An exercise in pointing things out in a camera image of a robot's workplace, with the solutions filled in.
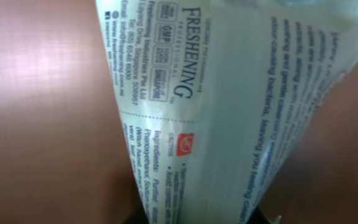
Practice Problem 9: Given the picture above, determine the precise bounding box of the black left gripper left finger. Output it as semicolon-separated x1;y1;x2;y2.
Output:
121;184;149;224

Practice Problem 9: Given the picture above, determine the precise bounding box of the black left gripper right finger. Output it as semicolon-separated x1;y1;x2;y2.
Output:
246;207;275;224

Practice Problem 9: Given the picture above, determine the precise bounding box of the teal snack packet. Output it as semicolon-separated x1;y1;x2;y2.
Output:
96;0;358;224

